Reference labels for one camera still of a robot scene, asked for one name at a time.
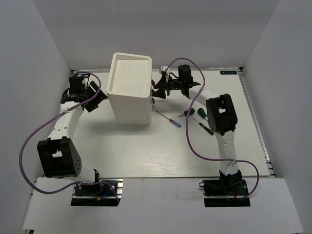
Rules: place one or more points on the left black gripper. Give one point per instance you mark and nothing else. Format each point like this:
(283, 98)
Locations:
(92, 106)

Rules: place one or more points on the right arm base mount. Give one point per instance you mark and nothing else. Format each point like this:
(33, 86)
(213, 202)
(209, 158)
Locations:
(216, 197)

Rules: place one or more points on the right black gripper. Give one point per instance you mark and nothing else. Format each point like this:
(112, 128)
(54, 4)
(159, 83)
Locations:
(162, 85)

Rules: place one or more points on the white drawer cabinet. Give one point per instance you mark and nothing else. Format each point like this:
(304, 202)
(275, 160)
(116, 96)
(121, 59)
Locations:
(129, 89)

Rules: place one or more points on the red blue screwdriver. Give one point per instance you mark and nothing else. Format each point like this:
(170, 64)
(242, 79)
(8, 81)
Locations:
(175, 123)

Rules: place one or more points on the green stubby screwdriver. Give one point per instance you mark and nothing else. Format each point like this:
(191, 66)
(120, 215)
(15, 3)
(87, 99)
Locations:
(184, 114)
(202, 114)

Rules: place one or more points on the black green precision screwdriver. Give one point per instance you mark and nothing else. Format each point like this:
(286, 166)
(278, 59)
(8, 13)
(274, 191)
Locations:
(208, 130)

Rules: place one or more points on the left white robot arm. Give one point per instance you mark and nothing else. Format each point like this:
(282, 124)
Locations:
(58, 155)

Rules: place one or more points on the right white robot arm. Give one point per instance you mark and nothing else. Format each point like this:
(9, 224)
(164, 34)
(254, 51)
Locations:
(221, 116)

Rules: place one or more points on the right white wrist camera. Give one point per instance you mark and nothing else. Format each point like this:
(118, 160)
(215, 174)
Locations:
(164, 70)

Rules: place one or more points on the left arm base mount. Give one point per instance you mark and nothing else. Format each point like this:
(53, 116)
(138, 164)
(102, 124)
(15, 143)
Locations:
(101, 195)

